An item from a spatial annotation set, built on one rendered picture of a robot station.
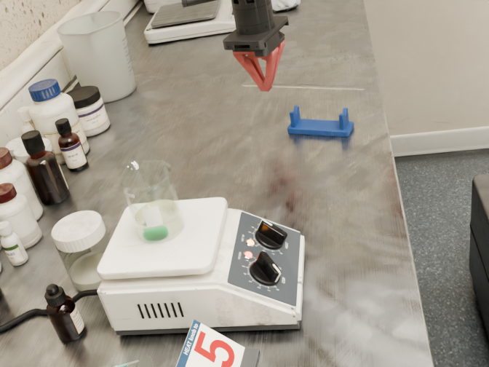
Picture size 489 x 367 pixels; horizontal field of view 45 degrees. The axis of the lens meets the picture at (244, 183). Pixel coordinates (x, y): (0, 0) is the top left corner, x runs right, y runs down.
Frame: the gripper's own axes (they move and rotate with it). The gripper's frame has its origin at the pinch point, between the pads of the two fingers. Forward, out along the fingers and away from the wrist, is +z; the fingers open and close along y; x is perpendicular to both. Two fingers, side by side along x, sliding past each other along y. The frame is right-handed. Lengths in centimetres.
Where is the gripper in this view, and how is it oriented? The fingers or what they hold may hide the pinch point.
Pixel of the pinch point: (265, 84)
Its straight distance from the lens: 94.0
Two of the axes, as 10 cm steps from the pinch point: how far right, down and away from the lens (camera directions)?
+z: 1.7, 8.3, 5.3
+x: 8.9, 1.0, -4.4
